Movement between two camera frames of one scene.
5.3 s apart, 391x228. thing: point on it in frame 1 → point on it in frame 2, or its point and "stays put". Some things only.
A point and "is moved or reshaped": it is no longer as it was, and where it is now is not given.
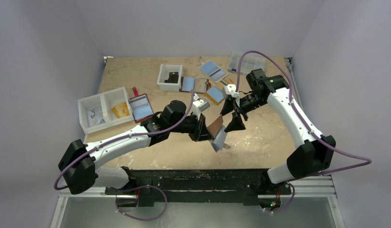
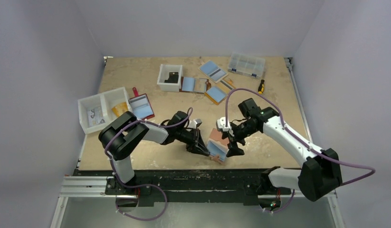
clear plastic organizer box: [248, 63] stays put
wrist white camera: [231, 89] → [220, 124]
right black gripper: [238, 109] → [233, 138]
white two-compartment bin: [104, 110] stays put
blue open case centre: [198, 85] stays put
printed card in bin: [95, 117] stays put
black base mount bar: [200, 185] stays put
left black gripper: [200, 132] → [200, 148]
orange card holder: [214, 95] stays put
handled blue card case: [219, 132] is moved or reshaped
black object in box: [173, 78] stays put
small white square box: [169, 77] stays put
